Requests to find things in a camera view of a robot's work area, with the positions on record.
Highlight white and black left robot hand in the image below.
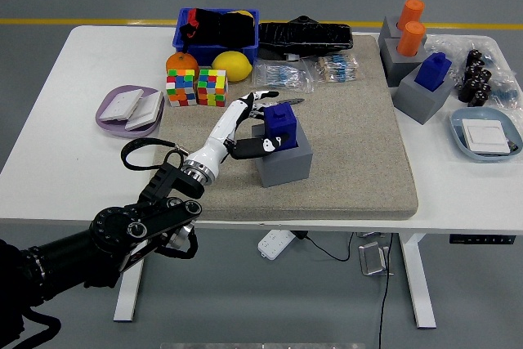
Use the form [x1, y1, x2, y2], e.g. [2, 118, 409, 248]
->
[184, 90, 292, 177]

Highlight blue square seal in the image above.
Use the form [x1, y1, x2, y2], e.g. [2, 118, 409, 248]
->
[413, 51, 453, 92]
[263, 102, 300, 150]

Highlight grey seal holder block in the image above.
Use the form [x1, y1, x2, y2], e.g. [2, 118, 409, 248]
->
[379, 36, 428, 88]
[251, 119, 314, 189]
[392, 63, 457, 125]
[378, 16, 428, 55]

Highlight orange cylinder seal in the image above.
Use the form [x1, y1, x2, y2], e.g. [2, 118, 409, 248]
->
[396, 0, 426, 32]
[396, 20, 427, 58]

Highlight multicolour puzzle cube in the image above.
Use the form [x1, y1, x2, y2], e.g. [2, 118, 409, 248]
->
[165, 69, 197, 108]
[196, 69, 229, 108]

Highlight yellow lemon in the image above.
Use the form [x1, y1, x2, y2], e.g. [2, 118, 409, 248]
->
[211, 50, 253, 83]

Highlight orange fruit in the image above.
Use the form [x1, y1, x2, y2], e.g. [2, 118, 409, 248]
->
[165, 51, 200, 80]

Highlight blue plastic bin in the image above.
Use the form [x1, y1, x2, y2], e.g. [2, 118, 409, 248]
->
[172, 7, 261, 60]

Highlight clear bag of blue resistors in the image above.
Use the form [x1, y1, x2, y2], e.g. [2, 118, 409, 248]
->
[252, 59, 316, 93]

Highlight black cloth with red trim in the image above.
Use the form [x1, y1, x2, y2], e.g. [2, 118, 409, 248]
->
[179, 7, 257, 47]

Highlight purple oval tray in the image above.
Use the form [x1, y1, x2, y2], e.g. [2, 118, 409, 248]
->
[95, 84, 166, 140]

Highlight white power strip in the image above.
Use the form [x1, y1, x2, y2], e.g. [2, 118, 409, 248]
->
[257, 229, 296, 261]

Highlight grey-brown table mat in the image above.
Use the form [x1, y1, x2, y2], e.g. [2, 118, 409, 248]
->
[153, 34, 420, 221]

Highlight black plastic-wrapped long object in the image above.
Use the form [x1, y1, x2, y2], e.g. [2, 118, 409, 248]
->
[257, 15, 355, 56]

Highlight clear bag of brown resistors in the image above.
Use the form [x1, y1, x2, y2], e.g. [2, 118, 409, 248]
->
[304, 54, 361, 83]

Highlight white table leg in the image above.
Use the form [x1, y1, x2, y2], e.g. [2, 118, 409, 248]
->
[113, 258, 146, 323]
[399, 233, 437, 329]

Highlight light blue oval tray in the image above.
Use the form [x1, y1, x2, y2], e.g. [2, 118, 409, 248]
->
[449, 106, 523, 163]

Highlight clear bag of black capacitors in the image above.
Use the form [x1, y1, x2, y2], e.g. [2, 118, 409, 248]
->
[424, 34, 516, 109]

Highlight black table control panel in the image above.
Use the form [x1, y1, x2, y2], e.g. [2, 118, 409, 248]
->
[449, 233, 516, 245]

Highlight clear bag of blue components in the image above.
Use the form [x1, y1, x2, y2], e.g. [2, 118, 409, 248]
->
[488, 77, 523, 111]

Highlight white wall switch plate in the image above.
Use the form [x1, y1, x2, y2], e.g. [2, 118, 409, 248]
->
[124, 91, 164, 132]
[461, 119, 515, 157]
[100, 88, 145, 123]

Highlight black power cable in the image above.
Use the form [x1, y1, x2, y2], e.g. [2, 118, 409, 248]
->
[300, 232, 394, 349]

